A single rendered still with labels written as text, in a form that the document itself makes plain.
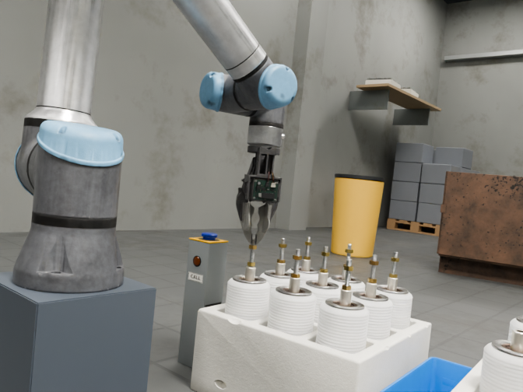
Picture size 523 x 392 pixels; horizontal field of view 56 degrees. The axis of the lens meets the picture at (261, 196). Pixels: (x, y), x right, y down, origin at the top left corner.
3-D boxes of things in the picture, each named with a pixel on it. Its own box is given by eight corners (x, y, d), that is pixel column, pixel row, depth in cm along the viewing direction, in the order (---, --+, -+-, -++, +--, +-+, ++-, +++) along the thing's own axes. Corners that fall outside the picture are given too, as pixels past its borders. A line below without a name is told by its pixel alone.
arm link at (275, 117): (243, 74, 106) (274, 82, 111) (238, 124, 106) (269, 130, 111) (265, 70, 100) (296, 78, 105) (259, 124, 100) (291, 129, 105)
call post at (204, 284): (196, 370, 118) (208, 243, 117) (177, 362, 122) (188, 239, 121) (216, 363, 124) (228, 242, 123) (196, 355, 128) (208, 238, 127)
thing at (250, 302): (252, 351, 115) (259, 275, 115) (270, 366, 107) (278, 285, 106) (213, 353, 111) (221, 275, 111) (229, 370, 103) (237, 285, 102)
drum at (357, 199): (360, 260, 333) (369, 176, 331) (316, 250, 357) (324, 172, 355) (385, 257, 361) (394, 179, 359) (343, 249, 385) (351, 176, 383)
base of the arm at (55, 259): (43, 299, 61) (50, 220, 61) (-6, 274, 71) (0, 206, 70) (143, 286, 73) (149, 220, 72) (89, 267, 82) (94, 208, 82)
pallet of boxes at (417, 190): (420, 227, 739) (429, 152, 735) (472, 235, 689) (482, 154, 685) (386, 228, 651) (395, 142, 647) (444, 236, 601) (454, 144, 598)
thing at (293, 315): (256, 368, 105) (265, 285, 104) (297, 367, 108) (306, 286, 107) (270, 387, 96) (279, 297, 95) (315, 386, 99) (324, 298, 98)
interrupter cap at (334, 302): (337, 312, 89) (337, 308, 89) (317, 301, 96) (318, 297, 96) (372, 312, 92) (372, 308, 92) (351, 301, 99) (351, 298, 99)
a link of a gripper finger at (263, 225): (258, 246, 104) (261, 204, 103) (254, 243, 109) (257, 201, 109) (273, 247, 104) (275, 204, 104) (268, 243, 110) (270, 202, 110)
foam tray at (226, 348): (349, 464, 84) (359, 362, 84) (189, 389, 108) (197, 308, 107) (423, 397, 116) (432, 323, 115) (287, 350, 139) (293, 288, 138)
